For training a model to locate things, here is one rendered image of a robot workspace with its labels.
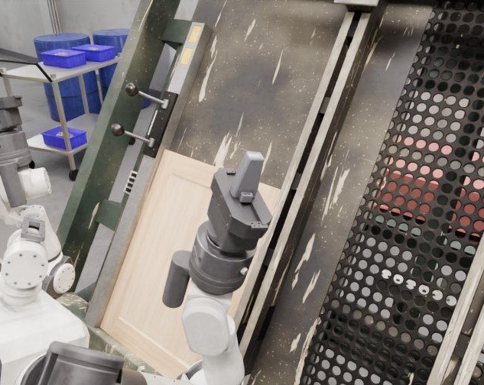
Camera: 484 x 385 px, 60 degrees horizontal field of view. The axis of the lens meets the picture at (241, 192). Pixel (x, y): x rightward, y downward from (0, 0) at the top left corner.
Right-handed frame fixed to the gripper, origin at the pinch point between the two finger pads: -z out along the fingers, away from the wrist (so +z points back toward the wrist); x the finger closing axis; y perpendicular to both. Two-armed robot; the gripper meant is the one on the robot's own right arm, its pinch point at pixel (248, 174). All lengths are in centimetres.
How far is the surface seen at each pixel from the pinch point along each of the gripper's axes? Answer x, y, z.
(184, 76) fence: 76, 11, 18
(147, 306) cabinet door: 35, 2, 70
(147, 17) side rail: 102, 3, 10
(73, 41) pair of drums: 498, -10, 159
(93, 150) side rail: 83, -12, 50
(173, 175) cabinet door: 58, 8, 41
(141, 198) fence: 58, 0, 50
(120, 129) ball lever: 67, -7, 32
